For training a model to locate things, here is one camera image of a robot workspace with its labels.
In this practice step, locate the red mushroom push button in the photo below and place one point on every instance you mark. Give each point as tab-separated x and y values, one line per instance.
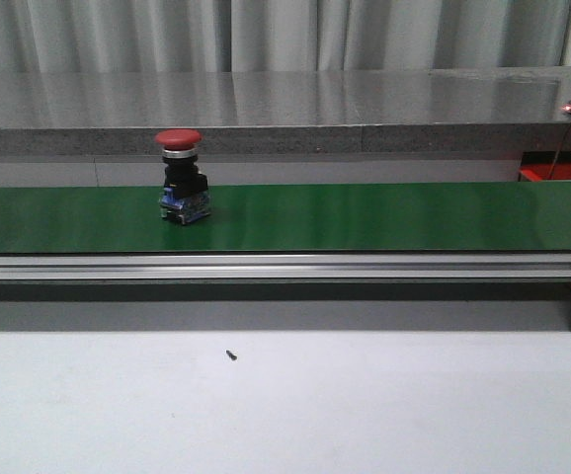
185	197

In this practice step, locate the grey stone counter slab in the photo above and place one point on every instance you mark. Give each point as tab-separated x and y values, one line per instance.
358	111

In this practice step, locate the green conveyor belt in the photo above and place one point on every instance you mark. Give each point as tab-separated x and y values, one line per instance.
446	217

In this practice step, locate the red plastic bin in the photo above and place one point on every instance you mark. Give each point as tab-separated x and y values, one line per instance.
538	166

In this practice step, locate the grey pleated curtain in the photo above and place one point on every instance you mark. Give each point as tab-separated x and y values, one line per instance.
240	36

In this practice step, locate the aluminium conveyor side rail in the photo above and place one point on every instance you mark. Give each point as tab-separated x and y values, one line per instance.
328	266

